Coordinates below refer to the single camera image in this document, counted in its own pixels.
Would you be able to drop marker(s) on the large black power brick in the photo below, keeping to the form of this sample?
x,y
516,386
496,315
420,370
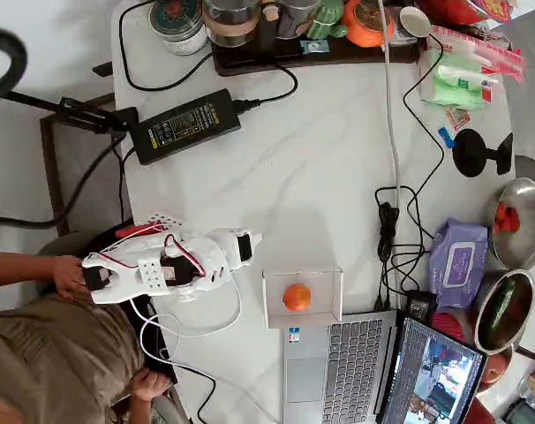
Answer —
x,y
186,126

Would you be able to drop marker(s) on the glass jar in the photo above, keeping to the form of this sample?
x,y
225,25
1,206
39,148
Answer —
x,y
230,22

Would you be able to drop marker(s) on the steel bowl with cucumber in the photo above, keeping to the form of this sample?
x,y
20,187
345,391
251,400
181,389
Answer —
x,y
521,309

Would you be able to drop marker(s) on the steel bowl with strawberries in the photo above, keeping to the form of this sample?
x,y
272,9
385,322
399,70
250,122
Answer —
x,y
530,207

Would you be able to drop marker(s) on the green cactus figure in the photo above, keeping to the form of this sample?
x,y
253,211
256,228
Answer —
x,y
325,20

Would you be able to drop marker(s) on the round tin blue lid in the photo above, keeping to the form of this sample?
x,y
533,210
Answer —
x,y
178,24

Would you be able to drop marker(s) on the green tissue pack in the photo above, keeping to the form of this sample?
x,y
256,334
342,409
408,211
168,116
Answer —
x,y
455,81

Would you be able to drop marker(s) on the dark wooden chair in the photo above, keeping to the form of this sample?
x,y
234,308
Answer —
x,y
53,176

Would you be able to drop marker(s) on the red white card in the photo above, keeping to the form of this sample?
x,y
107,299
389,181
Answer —
x,y
457,118

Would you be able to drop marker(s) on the white cardboard box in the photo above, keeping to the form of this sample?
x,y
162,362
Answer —
x,y
325,305

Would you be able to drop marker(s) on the small teal packet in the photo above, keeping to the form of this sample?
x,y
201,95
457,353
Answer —
x,y
314,46

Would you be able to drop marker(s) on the person right hand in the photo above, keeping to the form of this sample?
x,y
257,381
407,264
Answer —
x,y
149,384

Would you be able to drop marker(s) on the red strawberries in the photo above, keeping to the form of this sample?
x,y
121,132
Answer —
x,y
507,218

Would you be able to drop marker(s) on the small black power adapter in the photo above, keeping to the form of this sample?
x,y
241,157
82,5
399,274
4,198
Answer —
x,y
421,305

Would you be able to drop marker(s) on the white cup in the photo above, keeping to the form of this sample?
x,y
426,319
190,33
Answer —
x,y
415,21

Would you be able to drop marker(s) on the black round stand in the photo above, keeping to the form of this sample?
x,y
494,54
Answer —
x,y
475,152

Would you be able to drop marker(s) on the grey cup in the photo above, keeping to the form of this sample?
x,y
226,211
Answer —
x,y
296,17

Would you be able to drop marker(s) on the small wooden figure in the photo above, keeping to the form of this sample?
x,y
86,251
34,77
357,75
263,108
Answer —
x,y
269,9

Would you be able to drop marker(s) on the blue plastic bag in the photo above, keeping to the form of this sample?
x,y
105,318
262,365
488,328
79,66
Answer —
x,y
457,265

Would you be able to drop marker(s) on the orange fruit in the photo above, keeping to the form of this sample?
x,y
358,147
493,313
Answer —
x,y
297,297

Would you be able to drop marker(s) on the green cucumber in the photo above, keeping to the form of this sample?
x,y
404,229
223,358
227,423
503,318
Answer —
x,y
502,305

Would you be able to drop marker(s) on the red apple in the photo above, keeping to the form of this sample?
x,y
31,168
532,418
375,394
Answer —
x,y
495,366

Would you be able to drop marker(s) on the person left forearm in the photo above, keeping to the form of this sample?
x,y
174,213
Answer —
x,y
16,265

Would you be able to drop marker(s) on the white controller board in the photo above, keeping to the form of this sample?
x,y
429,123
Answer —
x,y
161,217

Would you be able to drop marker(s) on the dark wooden tray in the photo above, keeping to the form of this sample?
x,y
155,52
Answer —
x,y
316,59

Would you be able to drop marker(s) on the orange pot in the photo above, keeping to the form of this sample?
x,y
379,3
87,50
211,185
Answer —
x,y
366,24

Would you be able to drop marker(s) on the red bag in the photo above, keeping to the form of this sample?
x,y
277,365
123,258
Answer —
x,y
461,9

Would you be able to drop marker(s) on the silver laptop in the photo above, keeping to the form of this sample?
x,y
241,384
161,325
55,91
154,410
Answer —
x,y
338,371

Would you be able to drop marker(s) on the person left hand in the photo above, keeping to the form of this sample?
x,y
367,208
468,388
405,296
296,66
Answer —
x,y
71,278

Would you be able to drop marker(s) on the red knitted pouch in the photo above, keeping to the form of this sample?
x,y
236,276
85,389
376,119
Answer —
x,y
448,327

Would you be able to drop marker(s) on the black clamp bracket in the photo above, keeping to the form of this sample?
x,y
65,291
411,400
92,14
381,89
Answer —
x,y
95,117

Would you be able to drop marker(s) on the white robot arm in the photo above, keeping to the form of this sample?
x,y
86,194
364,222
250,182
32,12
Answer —
x,y
122,287

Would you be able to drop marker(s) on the pink plastic package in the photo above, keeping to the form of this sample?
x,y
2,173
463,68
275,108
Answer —
x,y
484,50

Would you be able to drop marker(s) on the person torso olive clothes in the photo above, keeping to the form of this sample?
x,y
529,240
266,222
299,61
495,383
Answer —
x,y
51,353

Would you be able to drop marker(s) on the thin black power lead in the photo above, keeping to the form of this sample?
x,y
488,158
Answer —
x,y
122,185

